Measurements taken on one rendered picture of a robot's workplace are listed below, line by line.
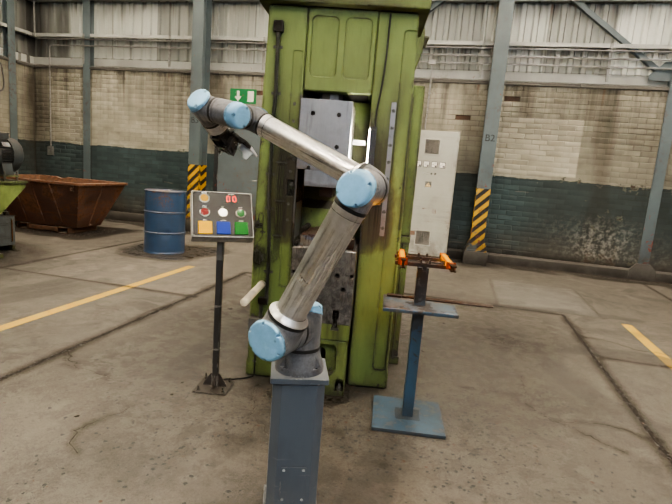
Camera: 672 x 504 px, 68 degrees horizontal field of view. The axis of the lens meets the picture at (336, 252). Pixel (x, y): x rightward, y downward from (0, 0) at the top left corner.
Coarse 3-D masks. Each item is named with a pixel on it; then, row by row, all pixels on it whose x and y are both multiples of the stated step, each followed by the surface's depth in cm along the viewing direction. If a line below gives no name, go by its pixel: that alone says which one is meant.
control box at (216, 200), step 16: (192, 192) 280; (208, 192) 283; (224, 192) 286; (192, 208) 276; (208, 208) 280; (224, 208) 283; (240, 208) 286; (192, 224) 273; (192, 240) 276; (208, 240) 279; (224, 240) 282; (240, 240) 285
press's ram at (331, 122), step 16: (304, 112) 285; (320, 112) 284; (336, 112) 284; (352, 112) 284; (304, 128) 287; (320, 128) 286; (336, 128) 285; (352, 128) 302; (336, 144) 287; (352, 144) 305
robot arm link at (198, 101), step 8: (192, 96) 177; (200, 96) 176; (208, 96) 175; (192, 104) 175; (200, 104) 174; (192, 112) 179; (200, 112) 177; (200, 120) 181; (208, 120) 178; (208, 128) 185
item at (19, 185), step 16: (0, 64) 611; (0, 144) 620; (16, 144) 640; (0, 160) 622; (16, 160) 638; (16, 176) 635; (0, 192) 619; (16, 192) 638; (0, 208) 622; (0, 224) 633; (0, 240) 636; (0, 256) 599
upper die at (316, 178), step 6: (306, 174) 291; (312, 174) 290; (318, 174) 290; (324, 174) 290; (306, 180) 291; (312, 180) 291; (318, 180) 291; (324, 180) 290; (330, 180) 290; (336, 180) 290; (318, 186) 291; (324, 186) 291; (330, 186) 291
